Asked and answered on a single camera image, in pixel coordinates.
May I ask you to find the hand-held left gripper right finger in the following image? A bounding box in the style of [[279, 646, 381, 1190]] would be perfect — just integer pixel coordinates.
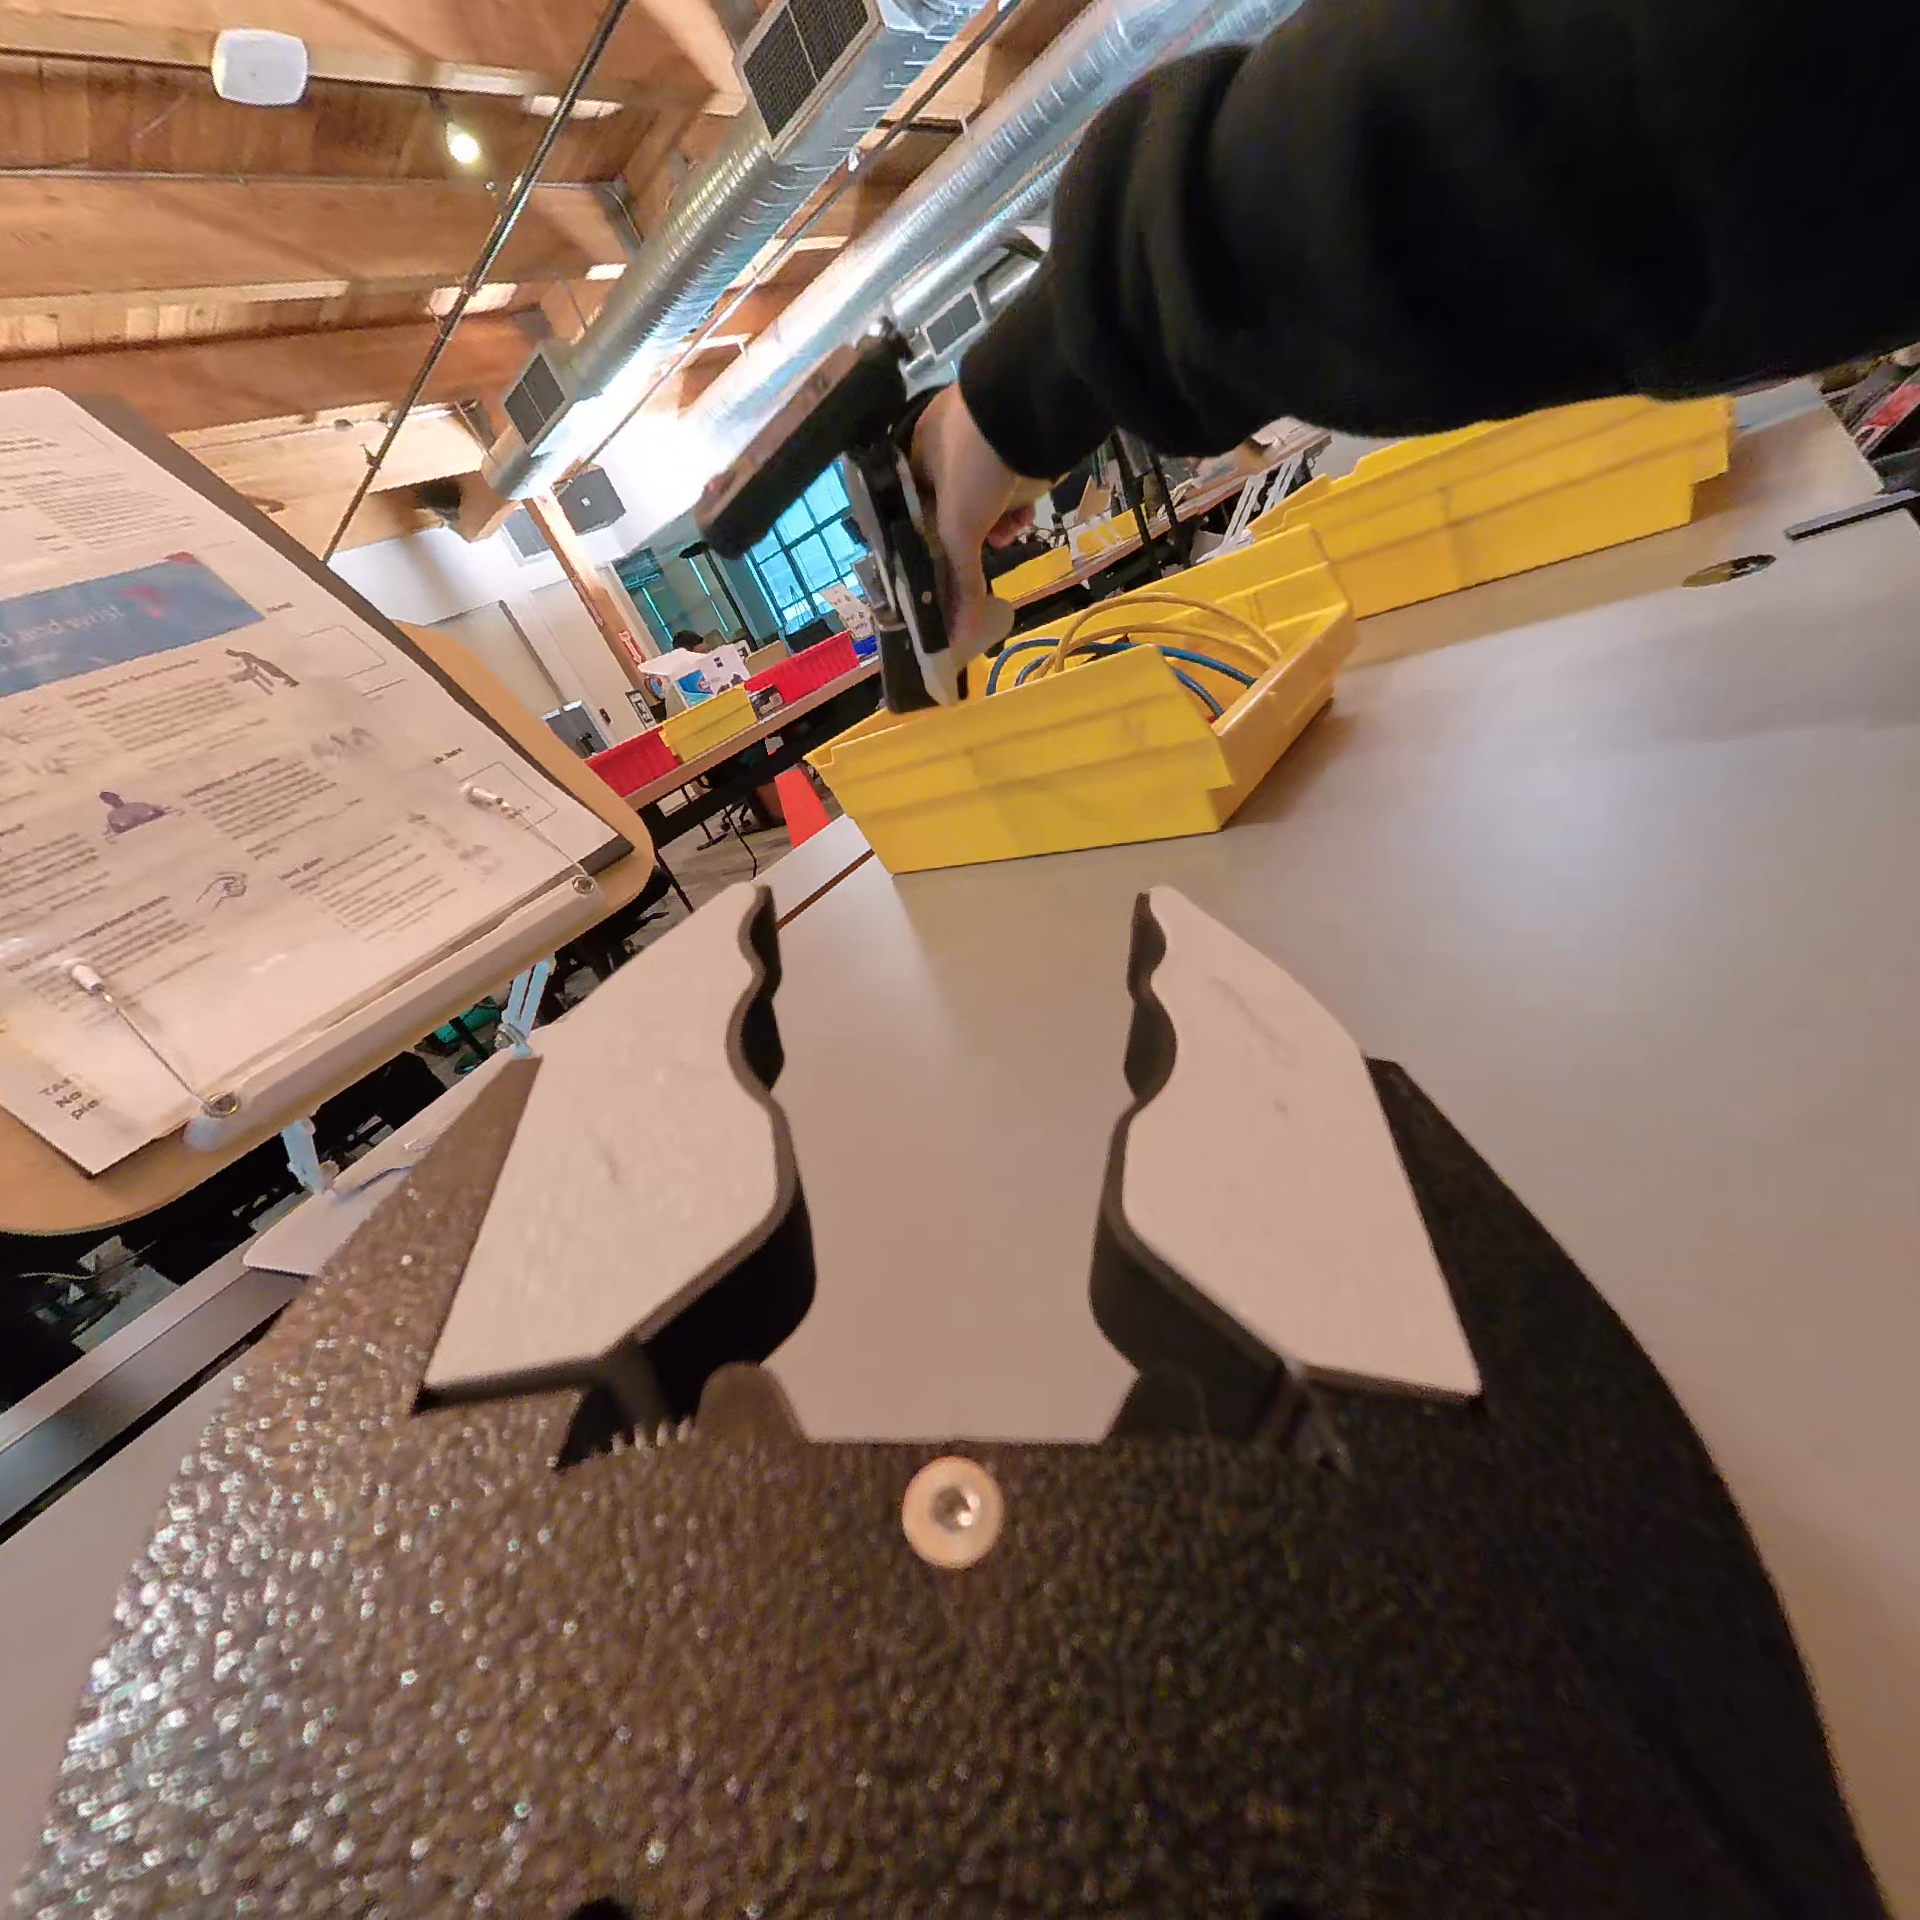
[[1087, 886, 1484, 1437]]

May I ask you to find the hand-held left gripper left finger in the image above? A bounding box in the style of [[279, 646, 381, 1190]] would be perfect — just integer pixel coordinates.
[[423, 884, 819, 1433]]

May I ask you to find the yellow network cable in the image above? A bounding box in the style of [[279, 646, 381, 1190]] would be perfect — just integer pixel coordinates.
[[1047, 590, 1286, 681]]

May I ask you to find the blue network cable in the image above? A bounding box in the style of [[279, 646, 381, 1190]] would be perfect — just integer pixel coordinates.
[[983, 627, 1271, 727]]

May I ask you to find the person's right forearm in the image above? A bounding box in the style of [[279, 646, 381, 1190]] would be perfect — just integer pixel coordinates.
[[956, 0, 1920, 487]]

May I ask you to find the person's right hand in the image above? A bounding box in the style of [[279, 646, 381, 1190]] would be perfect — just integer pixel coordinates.
[[901, 384, 1053, 623]]

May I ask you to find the long red plastic bin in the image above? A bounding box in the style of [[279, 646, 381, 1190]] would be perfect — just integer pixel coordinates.
[[744, 630, 859, 703]]

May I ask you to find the small yellow plastic bin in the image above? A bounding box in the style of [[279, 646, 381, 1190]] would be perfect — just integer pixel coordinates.
[[660, 686, 760, 764]]

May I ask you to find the long wooden table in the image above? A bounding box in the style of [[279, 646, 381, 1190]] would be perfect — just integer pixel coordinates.
[[623, 661, 886, 816]]

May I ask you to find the instruction sheet on stand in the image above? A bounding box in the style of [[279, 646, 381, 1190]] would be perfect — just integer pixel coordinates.
[[0, 387, 657, 1281]]

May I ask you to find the printed instruction sheet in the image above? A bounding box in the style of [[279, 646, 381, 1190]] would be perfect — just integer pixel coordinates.
[[0, 387, 593, 1180]]

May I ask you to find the silver air duct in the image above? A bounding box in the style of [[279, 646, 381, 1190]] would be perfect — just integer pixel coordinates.
[[480, 0, 1304, 500]]

